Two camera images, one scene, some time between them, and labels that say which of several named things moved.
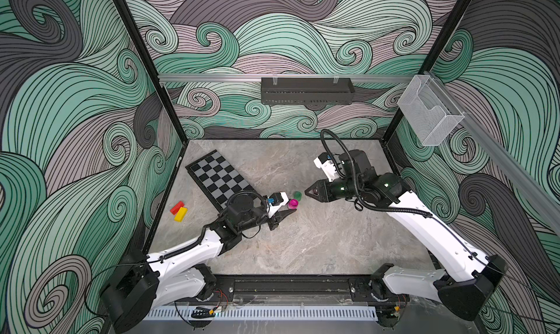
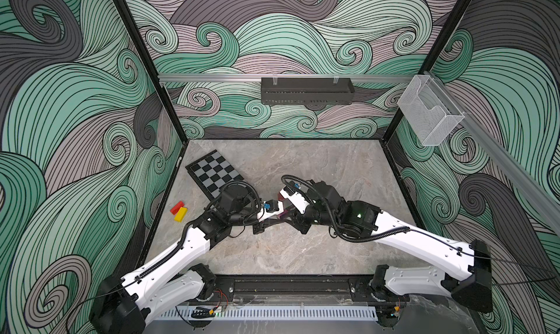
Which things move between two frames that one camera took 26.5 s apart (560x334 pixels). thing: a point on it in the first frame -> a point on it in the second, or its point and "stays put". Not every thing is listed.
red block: [176, 208] stays put
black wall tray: [306, 90] stays put
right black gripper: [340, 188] -> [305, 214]
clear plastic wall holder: [429, 112] stays put
